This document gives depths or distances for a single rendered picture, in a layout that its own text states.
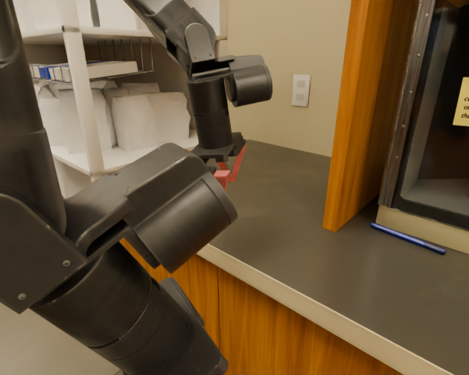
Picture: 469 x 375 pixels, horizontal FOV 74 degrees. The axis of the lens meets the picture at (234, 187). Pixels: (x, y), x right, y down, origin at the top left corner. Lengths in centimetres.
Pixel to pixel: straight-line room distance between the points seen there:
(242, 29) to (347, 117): 89
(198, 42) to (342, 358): 54
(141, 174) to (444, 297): 51
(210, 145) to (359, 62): 29
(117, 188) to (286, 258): 44
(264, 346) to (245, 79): 51
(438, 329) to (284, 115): 97
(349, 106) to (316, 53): 64
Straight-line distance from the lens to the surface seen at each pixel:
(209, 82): 48
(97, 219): 18
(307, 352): 64
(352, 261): 61
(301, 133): 128
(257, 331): 70
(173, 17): 52
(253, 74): 50
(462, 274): 67
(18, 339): 200
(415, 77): 66
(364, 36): 60
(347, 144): 62
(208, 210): 19
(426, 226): 72
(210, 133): 49
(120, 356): 23
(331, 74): 120
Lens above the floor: 128
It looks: 23 degrees down
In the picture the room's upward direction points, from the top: straight up
